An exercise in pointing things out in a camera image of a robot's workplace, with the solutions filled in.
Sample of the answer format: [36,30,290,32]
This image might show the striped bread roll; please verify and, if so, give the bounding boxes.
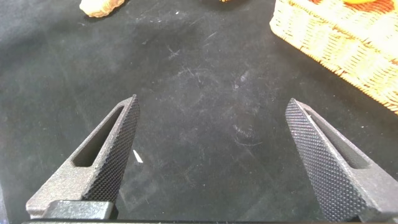
[79,0,126,19]

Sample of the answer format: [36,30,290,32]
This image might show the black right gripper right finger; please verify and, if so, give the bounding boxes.
[285,98,398,223]

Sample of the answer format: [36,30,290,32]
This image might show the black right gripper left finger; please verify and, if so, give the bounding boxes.
[25,94,141,219]

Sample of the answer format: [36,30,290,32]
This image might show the wicker basket with food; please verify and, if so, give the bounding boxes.
[269,0,398,116]

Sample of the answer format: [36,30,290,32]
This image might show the small white paper scrap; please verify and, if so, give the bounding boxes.
[132,149,144,164]

